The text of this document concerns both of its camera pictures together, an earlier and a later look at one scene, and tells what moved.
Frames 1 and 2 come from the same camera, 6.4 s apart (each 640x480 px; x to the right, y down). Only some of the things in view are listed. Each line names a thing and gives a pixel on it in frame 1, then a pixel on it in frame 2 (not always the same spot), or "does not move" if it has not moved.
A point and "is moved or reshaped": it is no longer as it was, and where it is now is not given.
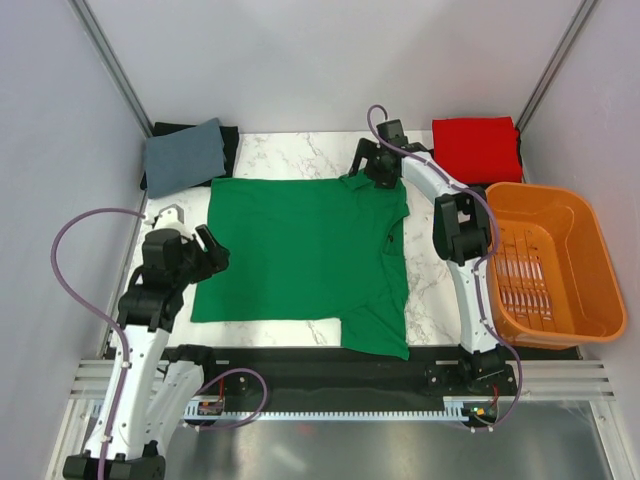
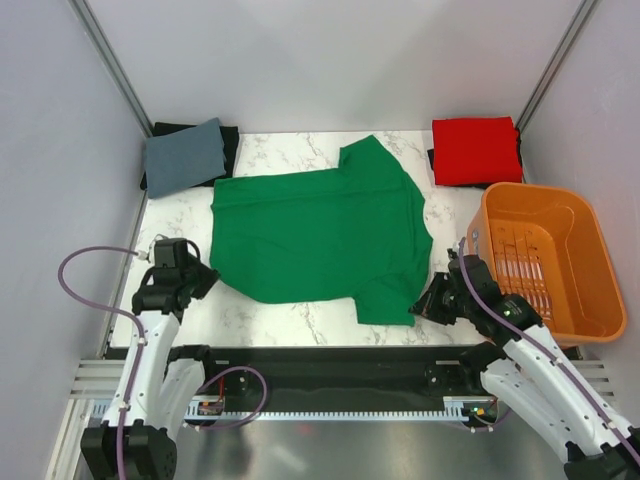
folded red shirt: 479,150 does not move
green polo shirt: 311,249 is moved or reshaped
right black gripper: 367,148 → 427,304
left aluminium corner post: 108,59 does not move
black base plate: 324,378 does not move
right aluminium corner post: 555,62 does not move
